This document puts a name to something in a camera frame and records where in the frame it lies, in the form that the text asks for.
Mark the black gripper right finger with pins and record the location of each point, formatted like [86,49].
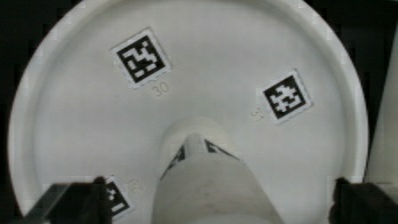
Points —
[363,205]

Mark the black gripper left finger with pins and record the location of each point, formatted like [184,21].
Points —
[74,204]

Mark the white cylindrical table leg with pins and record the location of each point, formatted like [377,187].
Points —
[209,190]

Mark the white round table top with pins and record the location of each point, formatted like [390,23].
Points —
[232,62]

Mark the white right fence bar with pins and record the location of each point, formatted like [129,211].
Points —
[383,168]

